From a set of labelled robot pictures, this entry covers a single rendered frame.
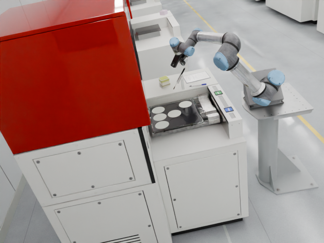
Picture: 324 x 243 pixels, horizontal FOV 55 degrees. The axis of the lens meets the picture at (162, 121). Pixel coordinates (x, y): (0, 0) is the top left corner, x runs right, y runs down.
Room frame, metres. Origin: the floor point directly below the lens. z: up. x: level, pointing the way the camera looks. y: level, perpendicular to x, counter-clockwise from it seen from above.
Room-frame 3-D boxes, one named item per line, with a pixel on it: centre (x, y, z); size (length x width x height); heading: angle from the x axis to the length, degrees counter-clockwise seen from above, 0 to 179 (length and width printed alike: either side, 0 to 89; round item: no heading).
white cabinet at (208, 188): (2.06, -0.20, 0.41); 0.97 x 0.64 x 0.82; 1
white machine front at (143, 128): (1.78, 0.12, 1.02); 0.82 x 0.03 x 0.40; 1
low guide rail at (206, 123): (1.86, -0.16, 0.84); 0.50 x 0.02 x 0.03; 91
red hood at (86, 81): (1.78, 0.43, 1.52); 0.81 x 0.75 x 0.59; 1
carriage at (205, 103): (2.00, -0.36, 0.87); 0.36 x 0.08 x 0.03; 1
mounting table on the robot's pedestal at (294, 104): (2.02, -0.86, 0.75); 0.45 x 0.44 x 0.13; 88
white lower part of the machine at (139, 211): (1.78, 0.46, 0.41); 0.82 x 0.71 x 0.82; 1
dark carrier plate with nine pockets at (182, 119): (1.98, -0.10, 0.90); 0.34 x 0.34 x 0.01; 1
